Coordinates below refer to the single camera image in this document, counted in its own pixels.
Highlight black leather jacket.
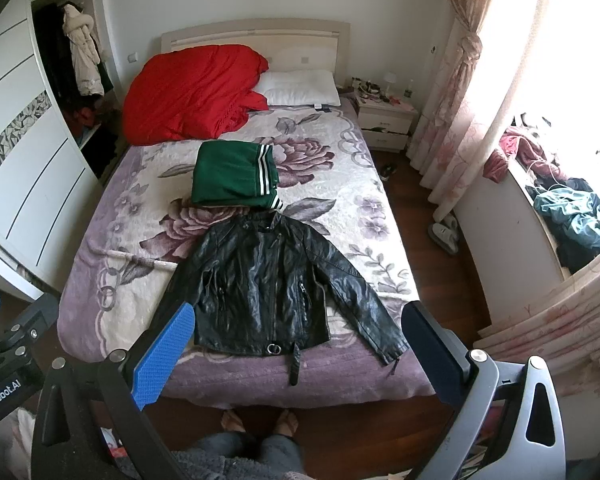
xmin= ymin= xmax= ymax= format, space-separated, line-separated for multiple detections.
xmin=151 ymin=211 xmax=408 ymax=385

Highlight pile of clothes on sill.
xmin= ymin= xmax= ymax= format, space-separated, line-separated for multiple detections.
xmin=482 ymin=113 xmax=600 ymax=273

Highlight floral purple bed blanket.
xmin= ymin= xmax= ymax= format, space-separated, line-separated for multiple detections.
xmin=57 ymin=99 xmax=432 ymax=408

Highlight white slippers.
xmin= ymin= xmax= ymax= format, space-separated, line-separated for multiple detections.
xmin=427 ymin=214 xmax=460 ymax=256

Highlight person legs in jeans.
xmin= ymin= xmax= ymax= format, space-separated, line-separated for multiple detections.
xmin=173 ymin=410 xmax=306 ymax=479

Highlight white wardrobe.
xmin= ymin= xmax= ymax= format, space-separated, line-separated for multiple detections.
xmin=0 ymin=0 xmax=123 ymax=297

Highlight pink floral curtain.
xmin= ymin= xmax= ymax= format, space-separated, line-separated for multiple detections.
xmin=406 ymin=0 xmax=548 ymax=222

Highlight folded green striped garment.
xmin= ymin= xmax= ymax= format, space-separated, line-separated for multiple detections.
xmin=190 ymin=140 xmax=282 ymax=209

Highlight white nightstand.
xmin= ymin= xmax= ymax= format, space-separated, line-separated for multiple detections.
xmin=354 ymin=89 xmax=418 ymax=153

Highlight hanging beige coat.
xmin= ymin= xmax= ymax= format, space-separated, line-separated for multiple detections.
xmin=62 ymin=3 xmax=105 ymax=96

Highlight red quilt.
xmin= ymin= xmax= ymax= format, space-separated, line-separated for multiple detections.
xmin=122 ymin=44 xmax=268 ymax=146

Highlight white pillow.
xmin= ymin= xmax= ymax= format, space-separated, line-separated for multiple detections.
xmin=253 ymin=70 xmax=340 ymax=106

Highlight beige bed headboard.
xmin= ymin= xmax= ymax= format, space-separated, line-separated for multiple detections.
xmin=161 ymin=18 xmax=350 ymax=87

